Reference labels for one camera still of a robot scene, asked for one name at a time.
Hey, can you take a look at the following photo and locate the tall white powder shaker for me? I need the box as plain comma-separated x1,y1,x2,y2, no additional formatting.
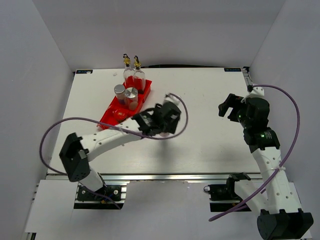
124,87,139,111

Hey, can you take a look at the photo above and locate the red lid sauce jar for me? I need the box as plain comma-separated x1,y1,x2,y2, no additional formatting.
113,109,128,123

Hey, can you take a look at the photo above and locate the dark sauce bottle gold pourer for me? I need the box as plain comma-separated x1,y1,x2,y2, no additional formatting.
133,55,146,94

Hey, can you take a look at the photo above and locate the short white shaker silver lid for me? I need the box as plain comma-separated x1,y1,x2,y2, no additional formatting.
114,84,126,105

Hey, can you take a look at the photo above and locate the clear bottle gold pourer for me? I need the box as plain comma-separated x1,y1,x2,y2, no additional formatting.
123,53,135,88

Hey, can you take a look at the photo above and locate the small red label jar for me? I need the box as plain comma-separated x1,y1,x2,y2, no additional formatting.
159,132,171,138

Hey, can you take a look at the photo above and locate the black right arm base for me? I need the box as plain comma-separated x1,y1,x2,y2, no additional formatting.
203,184,242,213

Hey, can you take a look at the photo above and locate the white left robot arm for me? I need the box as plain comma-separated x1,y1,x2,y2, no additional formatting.
59,101,181,200

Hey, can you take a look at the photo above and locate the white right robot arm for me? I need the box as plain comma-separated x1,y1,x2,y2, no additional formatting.
218,93,314,240

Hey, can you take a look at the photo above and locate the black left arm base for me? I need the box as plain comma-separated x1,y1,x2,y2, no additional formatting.
73,181,129,210

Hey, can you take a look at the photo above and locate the blue logo sticker right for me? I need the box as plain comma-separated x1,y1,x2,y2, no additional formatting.
224,67,242,72

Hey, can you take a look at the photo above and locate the blue logo sticker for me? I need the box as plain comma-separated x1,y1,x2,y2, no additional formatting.
75,69,93,75
224,67,242,72

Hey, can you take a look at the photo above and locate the red plastic compartment bin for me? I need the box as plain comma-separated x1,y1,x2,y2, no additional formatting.
100,79,152,126

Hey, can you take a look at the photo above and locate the blue logo sticker left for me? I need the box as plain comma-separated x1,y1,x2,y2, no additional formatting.
75,69,93,75

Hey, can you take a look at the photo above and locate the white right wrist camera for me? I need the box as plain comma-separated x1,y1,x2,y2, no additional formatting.
241,85,265,103

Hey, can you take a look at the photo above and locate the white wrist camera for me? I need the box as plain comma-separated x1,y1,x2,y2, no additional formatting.
162,93,180,106
241,85,265,103

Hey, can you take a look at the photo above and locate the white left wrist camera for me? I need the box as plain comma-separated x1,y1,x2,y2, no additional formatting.
162,93,180,106

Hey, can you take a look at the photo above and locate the aluminium table rail right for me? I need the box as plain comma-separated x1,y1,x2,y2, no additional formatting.
241,66,254,86

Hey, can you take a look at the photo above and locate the aluminium front rail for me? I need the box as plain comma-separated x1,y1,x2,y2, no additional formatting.
46,172,267,182

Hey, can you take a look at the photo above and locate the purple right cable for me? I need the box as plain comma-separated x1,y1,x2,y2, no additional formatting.
207,84,301,222

